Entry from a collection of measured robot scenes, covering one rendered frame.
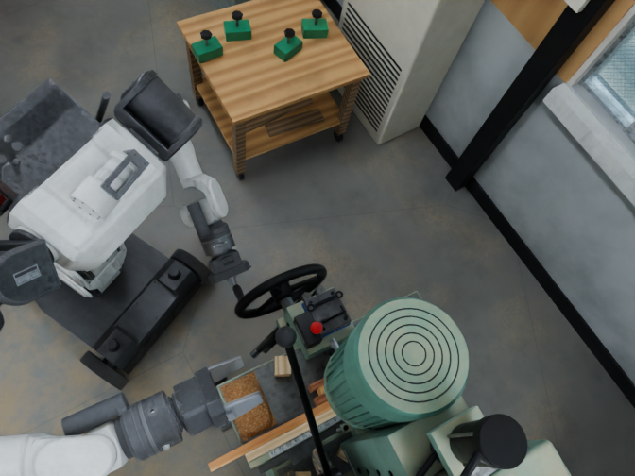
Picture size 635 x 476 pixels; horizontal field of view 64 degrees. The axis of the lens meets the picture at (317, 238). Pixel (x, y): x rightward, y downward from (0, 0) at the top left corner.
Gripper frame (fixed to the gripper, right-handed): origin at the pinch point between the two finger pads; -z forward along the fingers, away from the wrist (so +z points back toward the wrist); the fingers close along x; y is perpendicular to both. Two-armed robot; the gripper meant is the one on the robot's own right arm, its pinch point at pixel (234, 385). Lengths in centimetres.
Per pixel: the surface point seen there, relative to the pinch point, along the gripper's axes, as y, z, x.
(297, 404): 34.2, -13.5, 23.7
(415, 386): -5.1, -21.7, -22.9
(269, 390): 30.1, -8.7, 28.2
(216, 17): -49, -57, 169
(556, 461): 5.2, -33.8, -36.3
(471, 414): -1.7, -26.6, -28.7
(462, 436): -4.5, -21.9, -32.8
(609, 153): 19, -150, 48
